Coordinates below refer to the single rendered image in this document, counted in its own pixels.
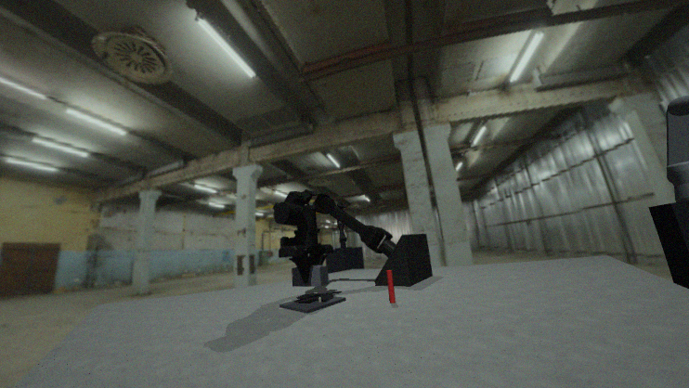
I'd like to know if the red peg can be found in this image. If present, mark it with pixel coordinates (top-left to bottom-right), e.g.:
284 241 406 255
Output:
386 270 396 304

